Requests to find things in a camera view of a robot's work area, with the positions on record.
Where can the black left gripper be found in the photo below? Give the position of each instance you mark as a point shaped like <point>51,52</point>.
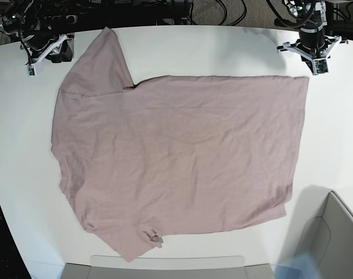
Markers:
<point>312,38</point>

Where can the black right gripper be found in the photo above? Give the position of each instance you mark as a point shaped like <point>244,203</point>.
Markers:
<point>36,42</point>

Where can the pink T-shirt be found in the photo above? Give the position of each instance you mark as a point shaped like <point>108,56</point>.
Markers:
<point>173,155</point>

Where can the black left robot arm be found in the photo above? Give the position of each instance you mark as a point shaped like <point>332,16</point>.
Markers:
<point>309,23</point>

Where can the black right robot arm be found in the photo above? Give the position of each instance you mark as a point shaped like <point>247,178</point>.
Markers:
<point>28,15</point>

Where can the grey box at right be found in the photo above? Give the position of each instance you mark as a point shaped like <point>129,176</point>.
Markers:
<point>325,249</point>

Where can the grey box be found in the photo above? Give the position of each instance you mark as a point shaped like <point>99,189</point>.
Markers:
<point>202,267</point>
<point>325,249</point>

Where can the blue blurred object bottom right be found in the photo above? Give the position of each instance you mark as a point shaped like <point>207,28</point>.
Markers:
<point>298,266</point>

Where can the grey box at bottom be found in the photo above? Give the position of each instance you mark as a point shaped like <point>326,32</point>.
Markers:
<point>202,267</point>

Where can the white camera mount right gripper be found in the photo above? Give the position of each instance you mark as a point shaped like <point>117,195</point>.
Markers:
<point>31,67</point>

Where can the white camera mount gripper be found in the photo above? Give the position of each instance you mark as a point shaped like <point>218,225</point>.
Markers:
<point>31,67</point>
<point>318,64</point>

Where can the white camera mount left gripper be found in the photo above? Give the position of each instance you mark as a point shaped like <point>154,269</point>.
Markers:
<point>318,64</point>

